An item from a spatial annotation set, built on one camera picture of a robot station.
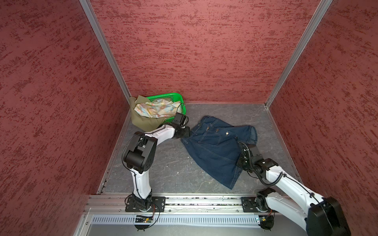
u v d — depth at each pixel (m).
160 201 0.75
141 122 0.97
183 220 0.77
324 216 0.40
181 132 0.83
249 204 0.74
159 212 0.74
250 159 0.65
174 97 1.16
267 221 0.71
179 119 0.79
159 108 1.13
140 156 0.50
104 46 0.85
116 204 0.76
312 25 0.77
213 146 0.93
